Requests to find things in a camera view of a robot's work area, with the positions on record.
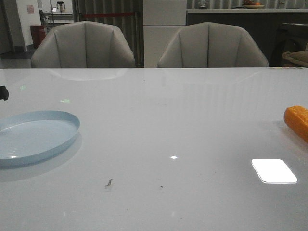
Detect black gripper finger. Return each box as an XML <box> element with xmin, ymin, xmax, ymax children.
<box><xmin>0</xmin><ymin>86</ymin><xmax>9</xmax><ymax>101</ymax></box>

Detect light blue round plate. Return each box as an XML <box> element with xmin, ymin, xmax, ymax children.
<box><xmin>0</xmin><ymin>110</ymin><xmax>80</xmax><ymax>168</ymax></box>

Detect orange toy corn cob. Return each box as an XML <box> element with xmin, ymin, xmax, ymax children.
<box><xmin>284</xmin><ymin>105</ymin><xmax>308</xmax><ymax>142</ymax></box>

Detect red trash bin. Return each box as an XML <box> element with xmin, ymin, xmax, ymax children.
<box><xmin>30</xmin><ymin>25</ymin><xmax>46</xmax><ymax>48</ymax></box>

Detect distant metal folding table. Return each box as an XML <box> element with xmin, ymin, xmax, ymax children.
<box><xmin>39</xmin><ymin>9</ymin><xmax>74</xmax><ymax>26</ymax></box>

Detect left beige upholstered chair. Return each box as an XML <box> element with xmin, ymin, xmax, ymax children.
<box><xmin>31</xmin><ymin>21</ymin><xmax>135</xmax><ymax>68</ymax></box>

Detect beige upholstered chair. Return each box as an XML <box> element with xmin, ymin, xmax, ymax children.
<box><xmin>157</xmin><ymin>22</ymin><xmax>268</xmax><ymax>68</ymax></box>
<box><xmin>31</xmin><ymin>21</ymin><xmax>135</xmax><ymax>68</ymax></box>

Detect red barrier belt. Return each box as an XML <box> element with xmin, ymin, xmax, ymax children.
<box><xmin>80</xmin><ymin>12</ymin><xmax>135</xmax><ymax>18</ymax></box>

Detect white pillar cabinet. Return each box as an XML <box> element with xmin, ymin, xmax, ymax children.
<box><xmin>143</xmin><ymin>0</ymin><xmax>187</xmax><ymax>68</ymax></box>

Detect right beige upholstered chair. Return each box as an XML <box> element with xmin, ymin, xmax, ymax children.
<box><xmin>157</xmin><ymin>22</ymin><xmax>268</xmax><ymax>68</ymax></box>

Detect fruit bowl on counter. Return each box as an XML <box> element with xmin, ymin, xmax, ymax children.
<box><xmin>242</xmin><ymin>0</ymin><xmax>264</xmax><ymax>9</ymax></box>

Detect dark grey counter cabinet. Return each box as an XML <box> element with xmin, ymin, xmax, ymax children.
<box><xmin>180</xmin><ymin>9</ymin><xmax>308</xmax><ymax>68</ymax></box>

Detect pink wall notice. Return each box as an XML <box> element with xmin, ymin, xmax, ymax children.
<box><xmin>27</xmin><ymin>4</ymin><xmax>34</xmax><ymax>14</ymax></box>

